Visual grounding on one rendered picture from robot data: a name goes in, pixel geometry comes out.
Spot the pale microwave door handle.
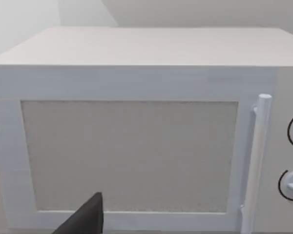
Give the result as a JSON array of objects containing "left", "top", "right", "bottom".
[{"left": 240, "top": 93, "right": 272, "bottom": 234}]

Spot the pale microwave door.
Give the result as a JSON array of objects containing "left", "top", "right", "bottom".
[{"left": 0, "top": 64, "right": 279, "bottom": 232}]

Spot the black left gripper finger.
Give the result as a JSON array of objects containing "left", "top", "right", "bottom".
[{"left": 51, "top": 192, "right": 105, "bottom": 234}]

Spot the pale microwave oven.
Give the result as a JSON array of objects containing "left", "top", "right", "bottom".
[{"left": 0, "top": 27, "right": 293, "bottom": 234}]

